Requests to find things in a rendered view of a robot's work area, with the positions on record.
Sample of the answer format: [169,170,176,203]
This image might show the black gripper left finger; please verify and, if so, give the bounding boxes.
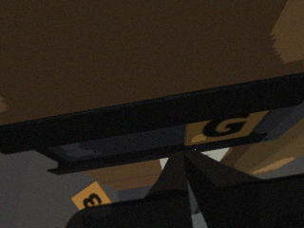
[66,146,194,228]

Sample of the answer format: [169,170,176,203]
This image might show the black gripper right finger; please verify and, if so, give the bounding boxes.
[180,145,304,228]

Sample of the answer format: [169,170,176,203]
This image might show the grey paper ticket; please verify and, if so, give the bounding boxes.
[160,147,230,170]

